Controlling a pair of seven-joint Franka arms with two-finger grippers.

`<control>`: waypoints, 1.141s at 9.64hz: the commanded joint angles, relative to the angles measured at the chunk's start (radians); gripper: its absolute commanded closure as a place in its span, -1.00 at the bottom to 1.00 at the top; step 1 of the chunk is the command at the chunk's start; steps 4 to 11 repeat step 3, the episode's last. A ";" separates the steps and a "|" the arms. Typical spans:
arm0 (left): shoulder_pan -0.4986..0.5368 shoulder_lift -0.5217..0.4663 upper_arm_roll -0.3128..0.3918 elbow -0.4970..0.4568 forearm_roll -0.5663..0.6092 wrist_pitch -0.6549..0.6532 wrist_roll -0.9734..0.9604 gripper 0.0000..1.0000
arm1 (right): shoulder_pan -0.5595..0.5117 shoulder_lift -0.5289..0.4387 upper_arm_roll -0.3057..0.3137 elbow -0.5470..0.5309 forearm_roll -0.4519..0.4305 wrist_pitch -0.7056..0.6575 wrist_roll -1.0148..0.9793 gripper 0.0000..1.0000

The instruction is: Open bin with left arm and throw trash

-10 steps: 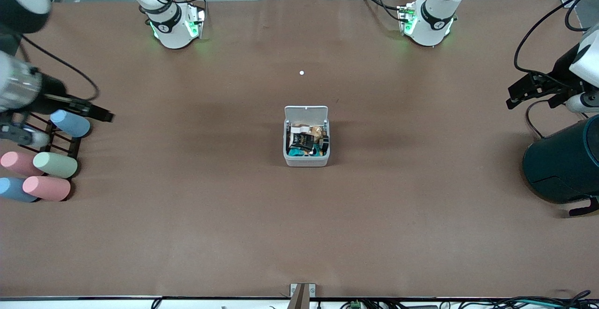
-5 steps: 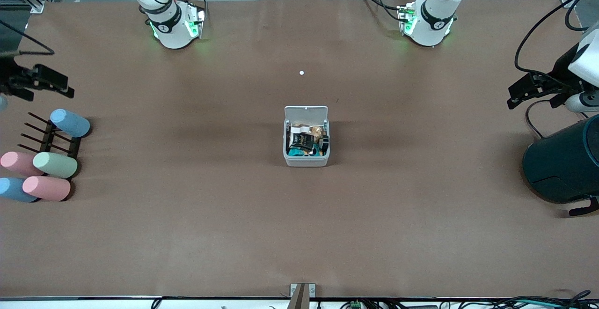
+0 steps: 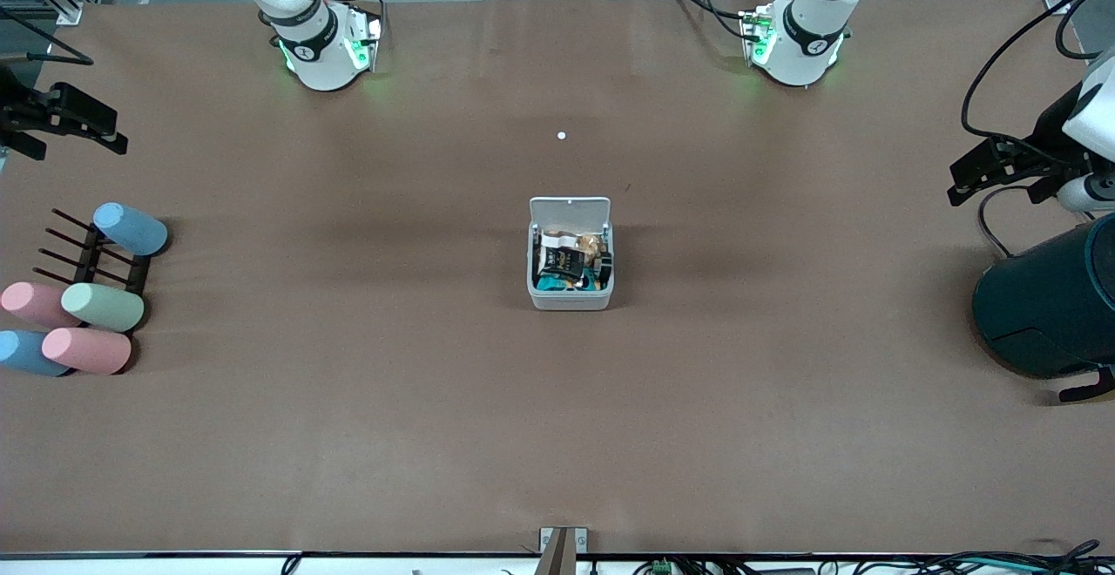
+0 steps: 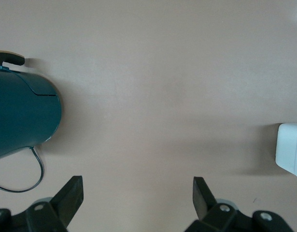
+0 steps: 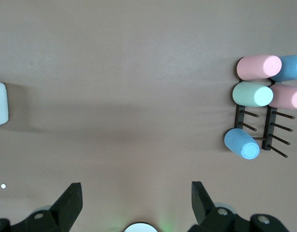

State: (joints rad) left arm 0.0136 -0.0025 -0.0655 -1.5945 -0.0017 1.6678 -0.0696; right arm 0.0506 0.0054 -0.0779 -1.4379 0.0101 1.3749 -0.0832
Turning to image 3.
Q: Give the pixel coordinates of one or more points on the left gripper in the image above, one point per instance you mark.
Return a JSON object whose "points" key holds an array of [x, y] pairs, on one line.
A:
{"points": [[1051, 131]]}

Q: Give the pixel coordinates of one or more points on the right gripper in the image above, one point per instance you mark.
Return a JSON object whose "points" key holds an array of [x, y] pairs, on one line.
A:
{"points": [[19, 111]]}

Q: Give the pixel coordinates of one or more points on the white square trash bin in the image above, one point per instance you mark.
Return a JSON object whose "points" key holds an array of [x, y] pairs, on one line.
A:
{"points": [[571, 301]]}

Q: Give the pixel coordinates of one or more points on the black snack wrapper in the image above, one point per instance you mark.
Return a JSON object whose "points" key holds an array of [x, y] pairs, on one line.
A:
{"points": [[562, 263]]}

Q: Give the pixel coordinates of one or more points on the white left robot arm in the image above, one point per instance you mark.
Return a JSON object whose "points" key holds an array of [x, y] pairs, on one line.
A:
{"points": [[806, 35]]}

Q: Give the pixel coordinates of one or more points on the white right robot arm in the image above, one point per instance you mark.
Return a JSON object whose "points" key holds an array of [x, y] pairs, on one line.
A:
{"points": [[318, 43]]}

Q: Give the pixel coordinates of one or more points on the blue cylindrical cup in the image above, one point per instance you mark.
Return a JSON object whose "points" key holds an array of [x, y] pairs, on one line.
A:
{"points": [[26, 353], [131, 228]]}

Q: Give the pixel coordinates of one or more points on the black pronged cup rack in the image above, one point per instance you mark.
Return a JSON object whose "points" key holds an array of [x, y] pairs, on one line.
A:
{"points": [[87, 257]]}

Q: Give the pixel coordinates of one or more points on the dark teal kettle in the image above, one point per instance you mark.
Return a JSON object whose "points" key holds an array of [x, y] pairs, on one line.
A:
{"points": [[1045, 305]]}

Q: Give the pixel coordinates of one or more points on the pink cylindrical cup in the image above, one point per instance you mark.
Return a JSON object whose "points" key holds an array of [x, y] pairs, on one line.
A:
{"points": [[30, 303], [87, 350]]}

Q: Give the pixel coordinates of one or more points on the pale green cylindrical cup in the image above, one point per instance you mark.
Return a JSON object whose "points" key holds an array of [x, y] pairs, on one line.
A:
{"points": [[104, 312]]}

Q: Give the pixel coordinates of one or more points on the orange snack packet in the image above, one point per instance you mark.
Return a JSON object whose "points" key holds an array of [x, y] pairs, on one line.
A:
{"points": [[594, 246]]}

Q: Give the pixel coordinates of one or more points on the teal snack packet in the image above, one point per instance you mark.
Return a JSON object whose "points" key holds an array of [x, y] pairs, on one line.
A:
{"points": [[549, 282]]}

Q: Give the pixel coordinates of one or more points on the brown paper table cover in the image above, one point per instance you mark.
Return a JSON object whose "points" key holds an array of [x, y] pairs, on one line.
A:
{"points": [[557, 427]]}

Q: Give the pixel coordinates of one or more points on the metal table edge bracket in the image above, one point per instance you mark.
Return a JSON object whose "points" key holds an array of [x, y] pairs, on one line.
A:
{"points": [[562, 544]]}

